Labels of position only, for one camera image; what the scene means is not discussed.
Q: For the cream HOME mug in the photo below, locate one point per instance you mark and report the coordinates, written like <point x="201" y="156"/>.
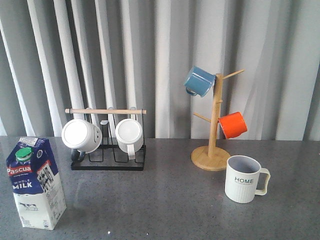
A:
<point x="242" y="177"/>

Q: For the blue white milk carton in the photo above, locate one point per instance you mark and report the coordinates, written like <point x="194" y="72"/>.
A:
<point x="36" y="183"/>

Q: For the white ribbed mug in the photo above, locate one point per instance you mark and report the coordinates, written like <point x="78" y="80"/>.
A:
<point x="129" y="136"/>

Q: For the blue enamel mug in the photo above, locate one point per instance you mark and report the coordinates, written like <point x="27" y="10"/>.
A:
<point x="199" y="81"/>

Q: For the wooden mug tree stand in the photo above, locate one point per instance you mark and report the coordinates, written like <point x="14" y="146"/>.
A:
<point x="210" y="157"/>

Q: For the orange enamel mug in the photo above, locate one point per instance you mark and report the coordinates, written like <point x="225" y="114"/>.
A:
<point x="233" y="125"/>

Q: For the white smiley face mug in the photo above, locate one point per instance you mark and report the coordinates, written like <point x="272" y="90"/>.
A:
<point x="82" y="137"/>

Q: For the grey white curtain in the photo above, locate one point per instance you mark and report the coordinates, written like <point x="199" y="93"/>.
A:
<point x="58" y="54"/>

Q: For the black wire mug rack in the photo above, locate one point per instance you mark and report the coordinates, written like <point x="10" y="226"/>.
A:
<point x="108" y="156"/>

